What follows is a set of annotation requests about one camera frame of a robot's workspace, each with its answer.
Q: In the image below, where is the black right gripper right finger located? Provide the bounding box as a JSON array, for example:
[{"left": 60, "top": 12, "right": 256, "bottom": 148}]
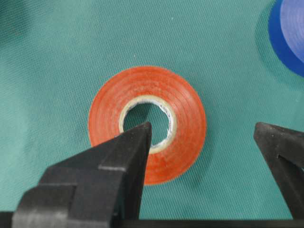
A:
[{"left": 254, "top": 122, "right": 304, "bottom": 219}]

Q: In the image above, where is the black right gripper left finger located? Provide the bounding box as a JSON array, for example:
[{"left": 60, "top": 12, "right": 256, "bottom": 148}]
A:
[{"left": 12, "top": 122, "right": 152, "bottom": 228}]

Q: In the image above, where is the red tape roll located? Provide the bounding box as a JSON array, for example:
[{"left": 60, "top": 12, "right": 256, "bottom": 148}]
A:
[{"left": 88, "top": 66, "right": 207, "bottom": 185}]

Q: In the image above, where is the blue tape roll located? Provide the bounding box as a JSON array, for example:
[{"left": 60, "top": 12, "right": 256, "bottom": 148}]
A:
[{"left": 268, "top": 0, "right": 304, "bottom": 76}]

